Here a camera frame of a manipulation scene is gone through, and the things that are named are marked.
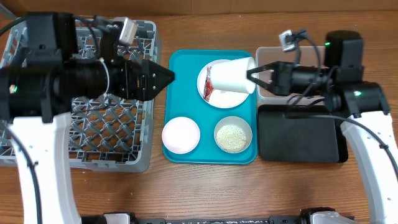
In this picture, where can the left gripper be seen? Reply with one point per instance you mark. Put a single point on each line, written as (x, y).
(145, 90)

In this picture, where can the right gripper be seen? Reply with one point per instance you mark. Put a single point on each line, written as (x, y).
(280, 79)

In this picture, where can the white paper cup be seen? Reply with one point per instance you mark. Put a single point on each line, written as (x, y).
(232, 75)

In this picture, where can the red snack wrapper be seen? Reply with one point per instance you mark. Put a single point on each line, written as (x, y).
(208, 89)

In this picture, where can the grey bowl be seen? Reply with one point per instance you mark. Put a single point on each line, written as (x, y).
(237, 121)

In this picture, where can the white rice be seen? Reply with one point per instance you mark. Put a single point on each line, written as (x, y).
(231, 138)

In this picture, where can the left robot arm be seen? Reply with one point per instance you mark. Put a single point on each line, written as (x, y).
(37, 89)

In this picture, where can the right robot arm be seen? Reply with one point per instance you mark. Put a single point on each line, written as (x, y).
(361, 107)

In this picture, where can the grey dishwasher rack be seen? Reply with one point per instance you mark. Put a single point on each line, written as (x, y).
(107, 133)

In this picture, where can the teal plastic tray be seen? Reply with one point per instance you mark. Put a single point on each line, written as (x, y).
(183, 99)

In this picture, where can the clear plastic bin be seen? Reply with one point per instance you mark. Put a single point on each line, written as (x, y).
(266, 55)

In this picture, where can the large white plate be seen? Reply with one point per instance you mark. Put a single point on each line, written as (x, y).
(218, 98)

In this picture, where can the black tray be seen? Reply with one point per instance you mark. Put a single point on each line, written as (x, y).
(298, 140)

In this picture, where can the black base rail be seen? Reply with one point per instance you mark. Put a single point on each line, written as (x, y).
(217, 221)

